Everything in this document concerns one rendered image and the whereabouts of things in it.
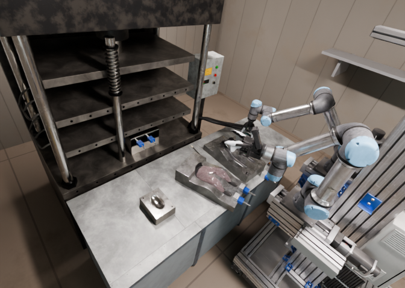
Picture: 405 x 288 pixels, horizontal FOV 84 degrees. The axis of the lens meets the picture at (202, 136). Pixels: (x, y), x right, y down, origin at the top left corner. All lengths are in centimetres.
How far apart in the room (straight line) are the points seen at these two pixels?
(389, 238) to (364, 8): 270
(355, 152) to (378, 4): 267
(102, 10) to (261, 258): 213
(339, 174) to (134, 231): 117
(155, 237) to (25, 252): 140
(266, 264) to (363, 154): 143
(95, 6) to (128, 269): 135
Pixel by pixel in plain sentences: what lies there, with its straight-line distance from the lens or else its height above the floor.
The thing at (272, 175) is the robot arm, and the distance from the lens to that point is 126.
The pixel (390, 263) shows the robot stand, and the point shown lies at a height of 99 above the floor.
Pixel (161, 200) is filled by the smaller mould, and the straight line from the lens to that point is 160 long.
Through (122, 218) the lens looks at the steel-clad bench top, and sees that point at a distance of 162.
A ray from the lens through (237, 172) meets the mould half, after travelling 187.
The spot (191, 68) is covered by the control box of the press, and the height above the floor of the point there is 135.
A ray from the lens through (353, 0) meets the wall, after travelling 367.
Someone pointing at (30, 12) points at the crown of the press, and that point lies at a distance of 128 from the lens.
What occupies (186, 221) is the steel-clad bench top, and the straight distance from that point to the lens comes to 159.
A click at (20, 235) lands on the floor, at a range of 276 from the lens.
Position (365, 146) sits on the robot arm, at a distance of 111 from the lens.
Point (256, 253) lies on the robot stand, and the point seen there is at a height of 21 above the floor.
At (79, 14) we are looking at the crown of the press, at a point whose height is 188.
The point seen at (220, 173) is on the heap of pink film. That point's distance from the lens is 174.
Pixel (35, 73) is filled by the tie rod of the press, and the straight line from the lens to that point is 138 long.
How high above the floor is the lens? 216
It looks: 37 degrees down
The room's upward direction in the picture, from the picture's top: 10 degrees clockwise
